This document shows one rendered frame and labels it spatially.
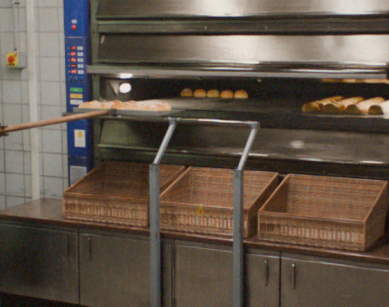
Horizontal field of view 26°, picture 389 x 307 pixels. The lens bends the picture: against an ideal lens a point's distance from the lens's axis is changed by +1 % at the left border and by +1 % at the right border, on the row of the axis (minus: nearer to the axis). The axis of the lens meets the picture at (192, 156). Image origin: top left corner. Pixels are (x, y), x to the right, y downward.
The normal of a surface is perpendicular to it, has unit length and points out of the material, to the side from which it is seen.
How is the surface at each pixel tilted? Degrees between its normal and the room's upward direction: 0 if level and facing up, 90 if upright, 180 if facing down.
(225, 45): 70
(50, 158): 90
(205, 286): 88
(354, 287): 92
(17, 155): 90
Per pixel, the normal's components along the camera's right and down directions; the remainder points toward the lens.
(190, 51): -0.42, -0.22
